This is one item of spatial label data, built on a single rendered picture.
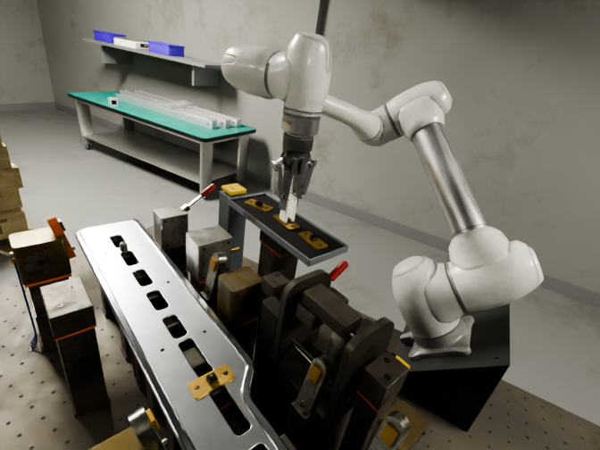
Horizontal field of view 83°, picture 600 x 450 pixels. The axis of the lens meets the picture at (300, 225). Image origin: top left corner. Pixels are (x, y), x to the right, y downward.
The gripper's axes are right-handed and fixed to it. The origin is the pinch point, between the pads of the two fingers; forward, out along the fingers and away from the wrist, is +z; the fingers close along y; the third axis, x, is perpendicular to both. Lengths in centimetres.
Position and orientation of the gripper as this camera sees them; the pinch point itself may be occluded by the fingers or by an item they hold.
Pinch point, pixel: (287, 208)
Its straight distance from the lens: 91.1
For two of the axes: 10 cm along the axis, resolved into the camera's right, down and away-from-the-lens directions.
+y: -8.0, 1.7, -5.8
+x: 5.8, 4.6, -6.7
